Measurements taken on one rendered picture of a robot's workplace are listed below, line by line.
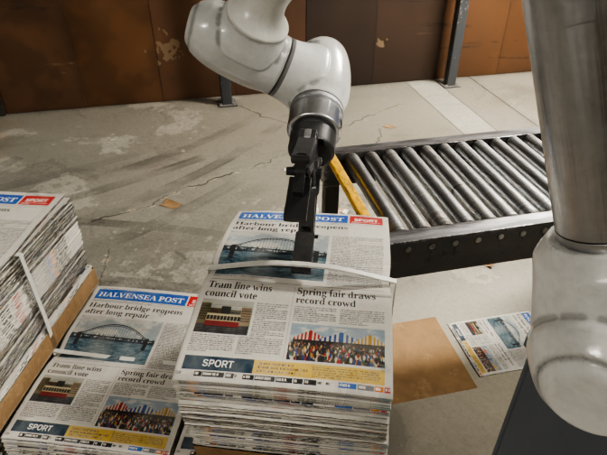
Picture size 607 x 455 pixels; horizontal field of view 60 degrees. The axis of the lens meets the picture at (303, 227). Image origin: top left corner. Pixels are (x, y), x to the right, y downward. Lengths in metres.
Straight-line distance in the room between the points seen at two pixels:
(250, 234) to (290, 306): 0.20
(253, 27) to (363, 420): 0.58
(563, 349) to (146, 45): 3.97
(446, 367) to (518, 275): 0.71
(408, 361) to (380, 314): 1.39
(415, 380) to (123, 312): 1.24
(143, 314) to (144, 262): 1.52
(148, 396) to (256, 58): 0.60
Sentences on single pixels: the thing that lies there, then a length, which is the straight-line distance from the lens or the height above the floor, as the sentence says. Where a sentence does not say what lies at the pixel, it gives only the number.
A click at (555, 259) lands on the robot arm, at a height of 1.26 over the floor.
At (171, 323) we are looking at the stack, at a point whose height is 0.83.
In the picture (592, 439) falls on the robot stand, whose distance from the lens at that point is 0.99.
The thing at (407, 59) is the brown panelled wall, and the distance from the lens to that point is 4.73.
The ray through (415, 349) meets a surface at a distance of 2.19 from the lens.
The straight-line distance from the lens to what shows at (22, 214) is 1.08.
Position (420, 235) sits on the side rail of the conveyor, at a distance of 1.39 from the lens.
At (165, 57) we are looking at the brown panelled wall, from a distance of 4.33.
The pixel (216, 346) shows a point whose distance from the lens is 0.74.
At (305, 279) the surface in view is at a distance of 0.81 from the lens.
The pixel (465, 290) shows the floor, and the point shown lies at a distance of 2.50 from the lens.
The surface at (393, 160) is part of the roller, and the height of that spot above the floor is 0.80.
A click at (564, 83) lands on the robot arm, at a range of 0.54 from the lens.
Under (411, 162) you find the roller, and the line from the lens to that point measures 1.75.
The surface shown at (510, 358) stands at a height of 0.01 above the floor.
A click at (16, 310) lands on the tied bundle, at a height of 0.98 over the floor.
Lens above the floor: 1.60
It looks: 35 degrees down
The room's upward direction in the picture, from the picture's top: straight up
